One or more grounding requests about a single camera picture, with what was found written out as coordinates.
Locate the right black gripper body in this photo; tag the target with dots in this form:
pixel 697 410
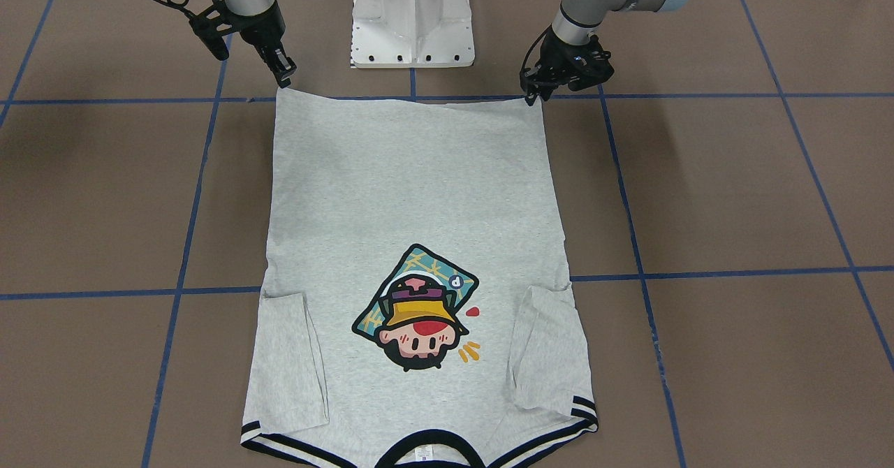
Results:
pixel 261 29

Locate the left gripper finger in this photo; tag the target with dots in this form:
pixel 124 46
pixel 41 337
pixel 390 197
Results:
pixel 533 95

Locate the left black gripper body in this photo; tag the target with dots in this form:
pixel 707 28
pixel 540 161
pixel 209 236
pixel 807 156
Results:
pixel 557 50

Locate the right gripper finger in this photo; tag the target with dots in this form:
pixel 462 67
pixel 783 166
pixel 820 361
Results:
pixel 281 66

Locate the grey t-shirt black trim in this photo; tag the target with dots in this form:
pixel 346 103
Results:
pixel 417 308

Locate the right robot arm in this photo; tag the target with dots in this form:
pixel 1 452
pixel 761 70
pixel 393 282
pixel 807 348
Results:
pixel 242 7

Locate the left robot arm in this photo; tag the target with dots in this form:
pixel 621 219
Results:
pixel 576 19

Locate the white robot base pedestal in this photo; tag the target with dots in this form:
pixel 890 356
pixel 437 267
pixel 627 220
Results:
pixel 412 34

